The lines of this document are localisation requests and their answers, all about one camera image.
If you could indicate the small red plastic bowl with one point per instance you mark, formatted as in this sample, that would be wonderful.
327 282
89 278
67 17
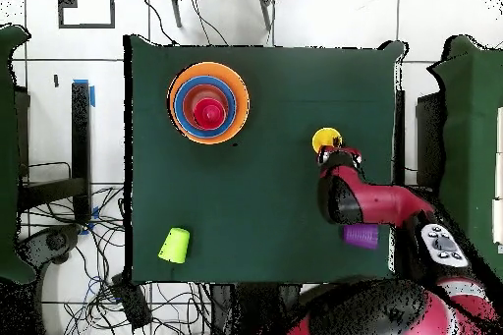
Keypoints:
190 101

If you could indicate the black rounded stand foot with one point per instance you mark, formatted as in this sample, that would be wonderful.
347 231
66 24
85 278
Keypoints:
57 240

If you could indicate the black metal bar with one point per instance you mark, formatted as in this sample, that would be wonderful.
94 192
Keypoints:
400 134

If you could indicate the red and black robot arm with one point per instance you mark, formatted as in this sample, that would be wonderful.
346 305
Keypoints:
373 201

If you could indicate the black metal stand frame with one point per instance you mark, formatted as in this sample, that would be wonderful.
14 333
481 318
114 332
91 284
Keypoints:
80 134

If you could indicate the black power strip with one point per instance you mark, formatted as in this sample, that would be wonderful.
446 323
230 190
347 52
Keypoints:
131 303

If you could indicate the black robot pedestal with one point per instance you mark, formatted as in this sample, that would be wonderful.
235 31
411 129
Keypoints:
255 311

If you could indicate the blue plastic bowl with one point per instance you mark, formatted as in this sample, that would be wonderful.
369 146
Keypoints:
178 107

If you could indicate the red plastic cup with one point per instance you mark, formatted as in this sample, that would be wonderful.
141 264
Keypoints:
209 114

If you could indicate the lime green plastic cup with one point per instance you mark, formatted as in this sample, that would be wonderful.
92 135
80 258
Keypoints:
173 245

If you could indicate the purple plastic cup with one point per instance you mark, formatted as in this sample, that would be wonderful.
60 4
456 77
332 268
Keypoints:
360 237

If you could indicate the blue tape strip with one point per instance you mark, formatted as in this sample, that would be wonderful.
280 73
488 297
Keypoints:
92 97

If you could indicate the green cloth side table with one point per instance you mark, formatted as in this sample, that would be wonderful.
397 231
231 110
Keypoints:
471 134
8 154

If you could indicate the large orange plastic bowl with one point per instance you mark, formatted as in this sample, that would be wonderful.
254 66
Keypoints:
241 103

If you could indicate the white boxes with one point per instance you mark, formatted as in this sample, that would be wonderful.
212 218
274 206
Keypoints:
498 217

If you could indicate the dark green tablecloth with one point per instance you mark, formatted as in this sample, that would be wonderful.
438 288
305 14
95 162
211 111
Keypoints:
255 193

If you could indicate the yellow plastic cup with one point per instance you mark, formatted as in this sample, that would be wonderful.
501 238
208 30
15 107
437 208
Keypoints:
323 138

